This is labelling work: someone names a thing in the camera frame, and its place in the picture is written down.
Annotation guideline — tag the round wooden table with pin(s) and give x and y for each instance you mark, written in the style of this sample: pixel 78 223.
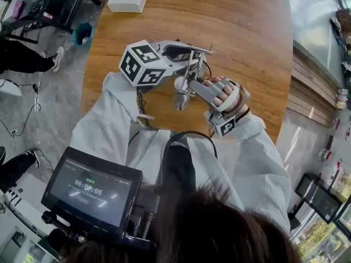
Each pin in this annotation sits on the round wooden table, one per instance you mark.
pixel 219 15

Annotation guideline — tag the person's left forearm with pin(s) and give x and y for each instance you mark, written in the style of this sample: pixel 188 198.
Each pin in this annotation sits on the person's left forearm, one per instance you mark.
pixel 115 100

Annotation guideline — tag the wooden slatted bench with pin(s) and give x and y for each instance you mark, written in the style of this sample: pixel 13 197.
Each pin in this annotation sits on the wooden slatted bench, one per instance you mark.
pixel 307 92

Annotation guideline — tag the person's right hand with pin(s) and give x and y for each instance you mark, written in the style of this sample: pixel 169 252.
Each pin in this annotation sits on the person's right hand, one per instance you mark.
pixel 226 89

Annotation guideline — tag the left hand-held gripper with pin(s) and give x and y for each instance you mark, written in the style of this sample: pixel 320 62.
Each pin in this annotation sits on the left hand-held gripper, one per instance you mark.
pixel 142 62

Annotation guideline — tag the black standing display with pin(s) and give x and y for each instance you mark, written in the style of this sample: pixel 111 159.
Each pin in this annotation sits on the black standing display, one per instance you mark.
pixel 318 199

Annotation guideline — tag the person's light grey jacket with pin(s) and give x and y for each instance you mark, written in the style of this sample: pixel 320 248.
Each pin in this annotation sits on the person's light grey jacket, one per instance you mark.
pixel 115 147

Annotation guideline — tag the black wrist band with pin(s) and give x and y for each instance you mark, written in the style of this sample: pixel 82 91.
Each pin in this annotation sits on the black wrist band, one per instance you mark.
pixel 244 114

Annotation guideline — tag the black monitor screen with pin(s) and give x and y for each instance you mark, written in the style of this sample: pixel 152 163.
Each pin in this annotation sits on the black monitor screen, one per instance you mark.
pixel 87 188

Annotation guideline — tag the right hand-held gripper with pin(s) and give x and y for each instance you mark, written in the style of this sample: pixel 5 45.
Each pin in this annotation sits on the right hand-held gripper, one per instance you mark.
pixel 223 126

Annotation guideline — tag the person's right forearm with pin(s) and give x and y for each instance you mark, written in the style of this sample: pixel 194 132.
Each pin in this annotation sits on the person's right forearm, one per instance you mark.
pixel 255 141

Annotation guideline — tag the black frame table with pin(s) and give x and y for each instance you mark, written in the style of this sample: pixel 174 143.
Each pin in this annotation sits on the black frame table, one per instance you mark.
pixel 57 12

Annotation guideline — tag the black monitor mount rig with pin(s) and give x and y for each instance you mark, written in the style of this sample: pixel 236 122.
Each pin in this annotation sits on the black monitor mount rig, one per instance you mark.
pixel 142 215

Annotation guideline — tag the white cabinet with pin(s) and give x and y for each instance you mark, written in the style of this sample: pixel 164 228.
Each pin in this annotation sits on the white cabinet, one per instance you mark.
pixel 16 229

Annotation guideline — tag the teal waste bin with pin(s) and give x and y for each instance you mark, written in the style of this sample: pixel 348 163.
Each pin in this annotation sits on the teal waste bin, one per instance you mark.
pixel 82 34

